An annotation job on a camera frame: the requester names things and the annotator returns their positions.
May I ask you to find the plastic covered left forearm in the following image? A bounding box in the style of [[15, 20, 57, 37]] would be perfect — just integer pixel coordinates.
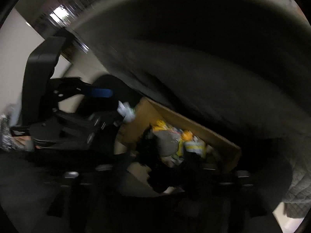
[[1, 104, 33, 153]]

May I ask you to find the cardboard trash box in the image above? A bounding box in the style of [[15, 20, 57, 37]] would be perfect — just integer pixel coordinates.
[[117, 97, 242, 170]]

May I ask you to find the white tissue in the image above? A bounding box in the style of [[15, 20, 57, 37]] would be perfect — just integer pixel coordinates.
[[117, 101, 135, 123]]

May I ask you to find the grey sleeved right forearm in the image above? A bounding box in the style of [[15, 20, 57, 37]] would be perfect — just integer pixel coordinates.
[[283, 160, 310, 219]]

